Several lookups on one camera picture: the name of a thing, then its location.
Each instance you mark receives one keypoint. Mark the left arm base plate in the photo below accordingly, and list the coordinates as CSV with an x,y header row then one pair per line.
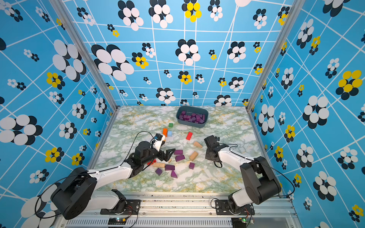
x,y
127,207

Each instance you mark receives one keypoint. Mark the purple brick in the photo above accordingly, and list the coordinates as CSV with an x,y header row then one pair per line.
x,y
169,167
178,152
179,158

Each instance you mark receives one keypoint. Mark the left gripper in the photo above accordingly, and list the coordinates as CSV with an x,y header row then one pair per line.
x,y
167,156

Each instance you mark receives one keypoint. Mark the natural wood brick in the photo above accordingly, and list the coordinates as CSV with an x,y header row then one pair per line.
x,y
193,156
159,165

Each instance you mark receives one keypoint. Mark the aluminium rail frame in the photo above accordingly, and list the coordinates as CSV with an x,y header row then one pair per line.
x,y
188,210

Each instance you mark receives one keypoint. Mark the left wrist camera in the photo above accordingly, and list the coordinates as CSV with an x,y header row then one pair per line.
x,y
158,139

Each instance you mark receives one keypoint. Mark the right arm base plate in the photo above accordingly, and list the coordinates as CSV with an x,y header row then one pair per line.
x,y
229,208

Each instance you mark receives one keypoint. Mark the teal storage bin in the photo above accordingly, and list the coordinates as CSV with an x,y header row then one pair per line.
x,y
192,116

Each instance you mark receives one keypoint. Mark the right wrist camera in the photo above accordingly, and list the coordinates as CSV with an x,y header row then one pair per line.
x,y
211,140

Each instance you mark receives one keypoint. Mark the red brick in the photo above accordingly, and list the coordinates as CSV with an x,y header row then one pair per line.
x,y
189,136

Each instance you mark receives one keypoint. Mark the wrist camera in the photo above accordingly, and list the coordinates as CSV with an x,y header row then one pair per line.
x,y
211,140
158,139

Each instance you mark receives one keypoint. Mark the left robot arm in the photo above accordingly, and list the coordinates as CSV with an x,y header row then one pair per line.
x,y
79,191

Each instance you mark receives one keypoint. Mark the purple triangle block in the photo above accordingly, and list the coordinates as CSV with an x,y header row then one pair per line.
x,y
173,174

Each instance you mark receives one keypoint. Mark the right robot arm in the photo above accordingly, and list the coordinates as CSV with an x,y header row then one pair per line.
x,y
260,182

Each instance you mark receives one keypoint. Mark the red arch block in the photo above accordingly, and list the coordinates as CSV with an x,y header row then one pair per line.
x,y
152,162

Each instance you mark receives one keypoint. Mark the purple cube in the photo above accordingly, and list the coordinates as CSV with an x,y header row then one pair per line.
x,y
159,171
191,165

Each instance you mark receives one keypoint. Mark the natural wood wedge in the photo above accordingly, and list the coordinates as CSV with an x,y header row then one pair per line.
x,y
197,144

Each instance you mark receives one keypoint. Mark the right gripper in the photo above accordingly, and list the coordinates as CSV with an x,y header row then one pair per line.
x,y
207,154

